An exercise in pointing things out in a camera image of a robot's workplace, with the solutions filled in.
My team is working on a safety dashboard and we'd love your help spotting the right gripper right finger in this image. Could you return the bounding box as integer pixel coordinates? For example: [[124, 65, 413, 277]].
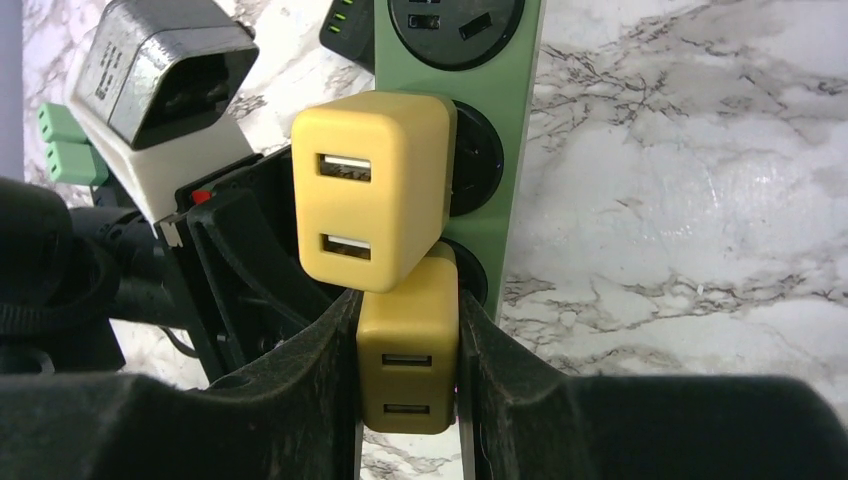
[[458, 293, 847, 479]]

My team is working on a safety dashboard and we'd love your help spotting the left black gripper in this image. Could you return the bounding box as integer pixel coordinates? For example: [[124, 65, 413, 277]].
[[1, 148, 332, 381]]

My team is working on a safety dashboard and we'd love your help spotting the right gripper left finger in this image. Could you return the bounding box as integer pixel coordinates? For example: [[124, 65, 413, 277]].
[[1, 291, 362, 479]]

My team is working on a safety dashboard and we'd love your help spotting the yellow USB plug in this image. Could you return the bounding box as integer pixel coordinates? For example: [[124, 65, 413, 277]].
[[356, 242, 459, 435], [291, 91, 457, 293]]

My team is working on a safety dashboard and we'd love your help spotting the black strip with pink plugs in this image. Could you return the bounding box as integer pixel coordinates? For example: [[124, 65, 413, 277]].
[[319, 0, 375, 74]]

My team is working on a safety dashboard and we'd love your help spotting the green power strip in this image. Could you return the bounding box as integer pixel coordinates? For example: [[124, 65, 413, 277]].
[[374, 1, 545, 320]]

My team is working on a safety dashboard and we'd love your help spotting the green plug on strip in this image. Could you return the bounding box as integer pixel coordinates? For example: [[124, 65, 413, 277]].
[[37, 102, 87, 144], [46, 141, 109, 186]]

